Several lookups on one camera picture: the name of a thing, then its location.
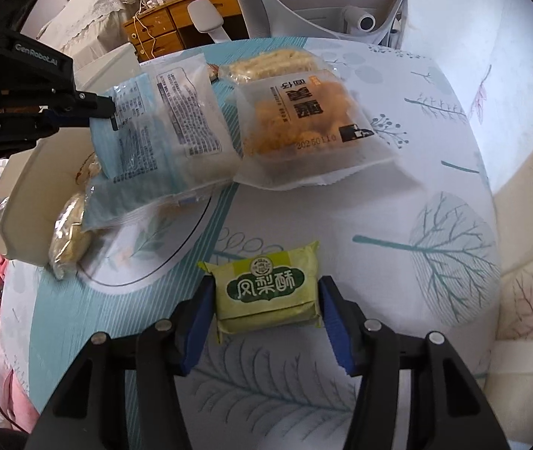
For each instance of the white plastic storage tray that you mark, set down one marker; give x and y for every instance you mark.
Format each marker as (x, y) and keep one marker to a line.
(27, 206)

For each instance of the clear yellow cake packet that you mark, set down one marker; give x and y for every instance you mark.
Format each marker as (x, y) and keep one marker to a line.
(271, 63)

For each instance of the green pastry packet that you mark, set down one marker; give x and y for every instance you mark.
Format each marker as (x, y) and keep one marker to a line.
(261, 290)

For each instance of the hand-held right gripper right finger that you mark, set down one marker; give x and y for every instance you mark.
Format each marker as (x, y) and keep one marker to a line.
(339, 333)

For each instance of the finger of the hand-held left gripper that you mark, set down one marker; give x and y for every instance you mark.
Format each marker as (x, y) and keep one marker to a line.
(95, 103)
(78, 119)

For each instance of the clear yellow crisp packet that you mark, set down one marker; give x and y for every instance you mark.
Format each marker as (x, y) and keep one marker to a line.
(69, 239)

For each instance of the pink blanket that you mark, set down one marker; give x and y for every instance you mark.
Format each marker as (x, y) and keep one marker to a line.
(20, 403)

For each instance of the wooden desk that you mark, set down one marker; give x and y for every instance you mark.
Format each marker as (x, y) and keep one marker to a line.
(163, 18)

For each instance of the beige cracker packet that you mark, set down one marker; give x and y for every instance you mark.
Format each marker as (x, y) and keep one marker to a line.
(213, 71)

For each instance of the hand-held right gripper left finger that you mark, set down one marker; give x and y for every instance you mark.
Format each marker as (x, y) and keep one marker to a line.
(198, 328)

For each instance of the white lace cover cloth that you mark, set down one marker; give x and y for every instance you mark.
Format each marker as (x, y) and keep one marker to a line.
(83, 14)

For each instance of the clear orange pastry packet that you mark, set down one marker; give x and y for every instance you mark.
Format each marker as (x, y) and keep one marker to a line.
(294, 126)

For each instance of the large blue white packet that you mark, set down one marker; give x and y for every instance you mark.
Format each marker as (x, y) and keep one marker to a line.
(163, 117)

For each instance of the round printed plate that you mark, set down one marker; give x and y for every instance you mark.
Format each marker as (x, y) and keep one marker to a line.
(154, 253)

